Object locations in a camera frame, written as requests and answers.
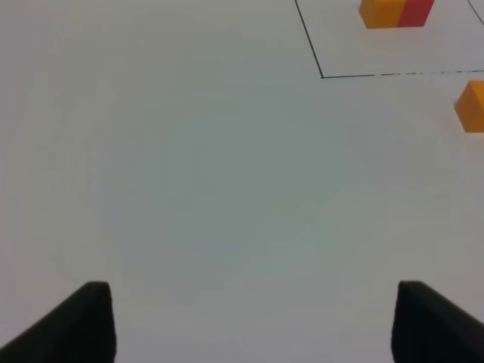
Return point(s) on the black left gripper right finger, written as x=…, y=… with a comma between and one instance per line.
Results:
x=427, y=327

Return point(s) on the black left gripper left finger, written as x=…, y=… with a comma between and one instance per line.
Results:
x=80, y=329

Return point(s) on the red template cube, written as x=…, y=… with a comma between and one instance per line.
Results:
x=415, y=13

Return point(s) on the orange template cube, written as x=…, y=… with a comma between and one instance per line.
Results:
x=381, y=14

